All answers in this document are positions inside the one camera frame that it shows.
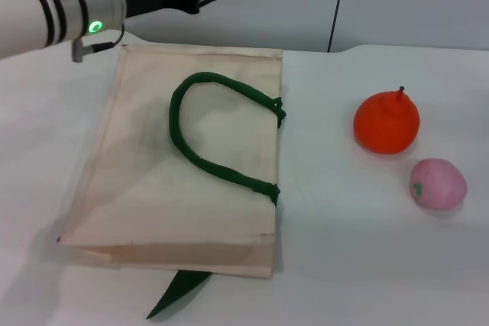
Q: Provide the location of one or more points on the orange toy fruit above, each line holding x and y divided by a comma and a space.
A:
386, 123

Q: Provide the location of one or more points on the pink toy peach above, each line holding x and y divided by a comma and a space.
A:
439, 184

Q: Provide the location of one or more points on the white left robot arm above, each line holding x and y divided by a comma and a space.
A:
34, 13

